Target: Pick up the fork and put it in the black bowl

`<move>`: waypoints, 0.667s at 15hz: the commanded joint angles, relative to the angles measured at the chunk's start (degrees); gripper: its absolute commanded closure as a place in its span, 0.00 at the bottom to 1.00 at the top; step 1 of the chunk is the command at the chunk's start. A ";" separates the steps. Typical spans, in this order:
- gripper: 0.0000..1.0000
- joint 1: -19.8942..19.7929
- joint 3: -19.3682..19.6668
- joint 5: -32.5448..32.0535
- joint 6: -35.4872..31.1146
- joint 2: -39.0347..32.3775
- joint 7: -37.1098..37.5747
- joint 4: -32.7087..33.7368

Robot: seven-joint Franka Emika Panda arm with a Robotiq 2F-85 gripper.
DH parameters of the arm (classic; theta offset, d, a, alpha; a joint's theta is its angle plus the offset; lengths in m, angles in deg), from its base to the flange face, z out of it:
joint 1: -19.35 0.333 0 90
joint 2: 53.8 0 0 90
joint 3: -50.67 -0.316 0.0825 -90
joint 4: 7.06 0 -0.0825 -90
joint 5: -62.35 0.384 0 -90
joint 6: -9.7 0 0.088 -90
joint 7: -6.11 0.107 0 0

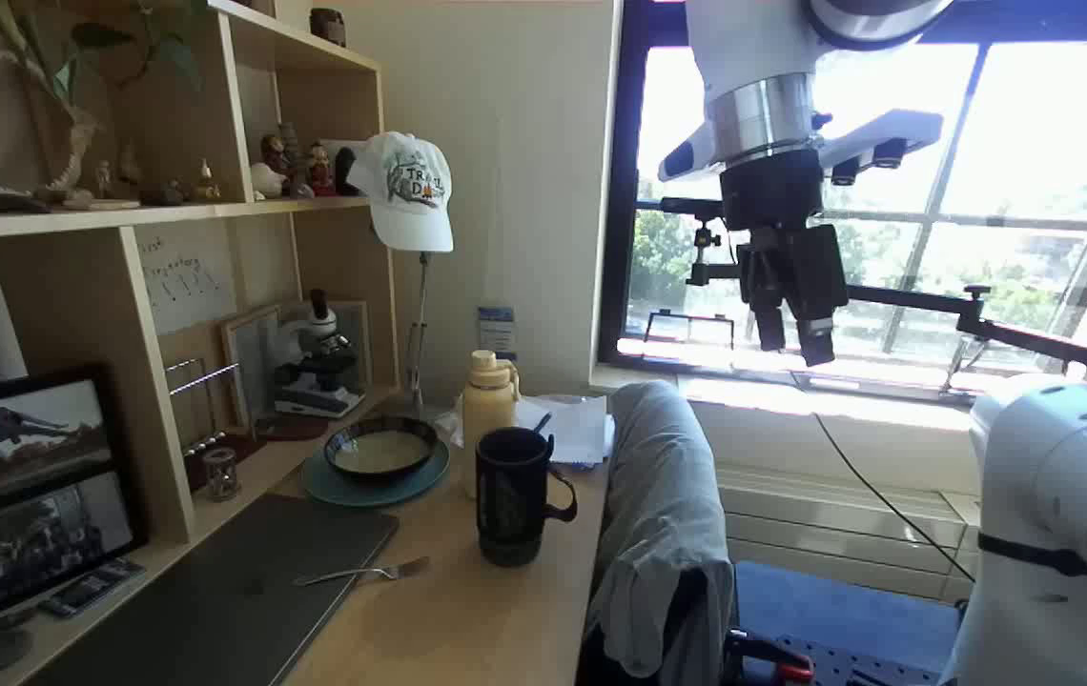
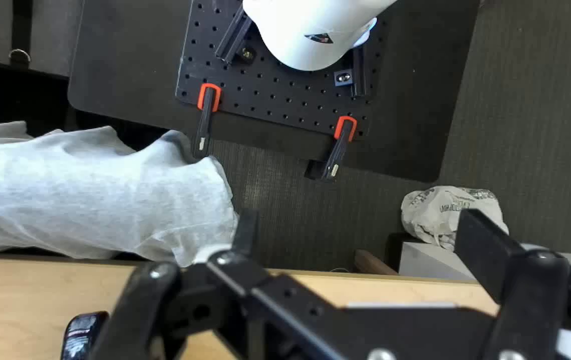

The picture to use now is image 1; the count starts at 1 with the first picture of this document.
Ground green potted plant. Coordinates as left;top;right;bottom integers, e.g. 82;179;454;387
0;0;209;189

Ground small figurines on shelf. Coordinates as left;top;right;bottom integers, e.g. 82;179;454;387
249;122;359;199

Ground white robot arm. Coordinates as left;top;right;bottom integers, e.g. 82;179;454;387
660;0;1087;686

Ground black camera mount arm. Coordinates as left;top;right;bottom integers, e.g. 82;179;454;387
638;195;1087;387

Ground white baseball cap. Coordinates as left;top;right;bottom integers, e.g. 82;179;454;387
349;128;454;253

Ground black microscope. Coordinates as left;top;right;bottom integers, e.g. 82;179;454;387
272;289;359;419

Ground black cable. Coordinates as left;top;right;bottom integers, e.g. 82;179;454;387
810;409;980;585

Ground white radiator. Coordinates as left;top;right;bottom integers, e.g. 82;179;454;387
721;467;978;601

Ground papers on desk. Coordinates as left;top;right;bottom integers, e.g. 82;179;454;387
514;396;613;467

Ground silver fork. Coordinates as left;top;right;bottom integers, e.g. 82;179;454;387
294;555;430;585

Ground cream water bottle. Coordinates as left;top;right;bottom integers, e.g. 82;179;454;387
459;349;520;495

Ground grey cloth on chair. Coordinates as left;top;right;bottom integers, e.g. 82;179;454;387
585;380;734;686

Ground black bowl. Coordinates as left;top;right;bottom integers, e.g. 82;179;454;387
324;414;438;481

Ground small glass jar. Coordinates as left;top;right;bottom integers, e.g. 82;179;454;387
202;444;242;502

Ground framed photo display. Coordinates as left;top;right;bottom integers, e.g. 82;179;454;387
0;366;150;611

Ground teal plate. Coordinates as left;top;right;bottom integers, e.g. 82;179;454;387
303;451;450;509

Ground dark grey desk mat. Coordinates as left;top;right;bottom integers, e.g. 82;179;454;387
31;495;396;686

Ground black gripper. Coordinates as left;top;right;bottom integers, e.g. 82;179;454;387
721;174;848;366

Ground black mug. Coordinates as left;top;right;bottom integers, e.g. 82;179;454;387
478;428;580;569

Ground wooden shelf unit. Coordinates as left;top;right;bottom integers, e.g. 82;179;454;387
0;0;406;686

